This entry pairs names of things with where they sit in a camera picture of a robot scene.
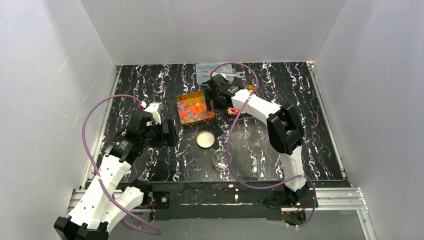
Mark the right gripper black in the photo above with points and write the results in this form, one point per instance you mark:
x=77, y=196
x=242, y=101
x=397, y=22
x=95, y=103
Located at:
x=209, y=100

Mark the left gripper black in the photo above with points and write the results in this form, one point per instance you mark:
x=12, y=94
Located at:
x=170, y=131

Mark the tin of orange gummy candies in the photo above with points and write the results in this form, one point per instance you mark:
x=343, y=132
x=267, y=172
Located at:
x=193, y=110

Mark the tin of multicolour star candies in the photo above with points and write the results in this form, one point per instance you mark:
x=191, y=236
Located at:
x=246, y=105

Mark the translucent plastic scoop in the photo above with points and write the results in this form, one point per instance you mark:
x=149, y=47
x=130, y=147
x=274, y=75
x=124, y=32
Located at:
x=255, y=145

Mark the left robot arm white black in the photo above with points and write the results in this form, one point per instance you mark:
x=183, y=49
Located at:
x=98, y=212

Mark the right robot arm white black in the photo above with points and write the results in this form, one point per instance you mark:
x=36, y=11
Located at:
x=284, y=127

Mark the clear plastic parts box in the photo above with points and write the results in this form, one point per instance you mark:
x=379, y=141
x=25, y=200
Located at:
x=201, y=79

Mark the silver wrench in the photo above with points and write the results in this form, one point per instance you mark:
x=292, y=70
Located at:
x=231, y=74

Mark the cream round jar lid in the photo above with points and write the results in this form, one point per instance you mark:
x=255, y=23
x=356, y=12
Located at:
x=205, y=139

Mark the clear glass jar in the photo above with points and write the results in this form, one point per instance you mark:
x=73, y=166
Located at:
x=219, y=160

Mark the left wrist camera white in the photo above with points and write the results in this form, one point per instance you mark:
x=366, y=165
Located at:
x=155, y=109

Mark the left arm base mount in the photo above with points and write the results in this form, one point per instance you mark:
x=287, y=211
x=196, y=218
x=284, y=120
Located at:
x=157, y=200

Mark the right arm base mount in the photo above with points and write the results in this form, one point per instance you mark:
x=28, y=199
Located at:
x=297, y=207

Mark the aluminium frame rail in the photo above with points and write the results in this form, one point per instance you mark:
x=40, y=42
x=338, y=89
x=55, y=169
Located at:
x=329, y=199

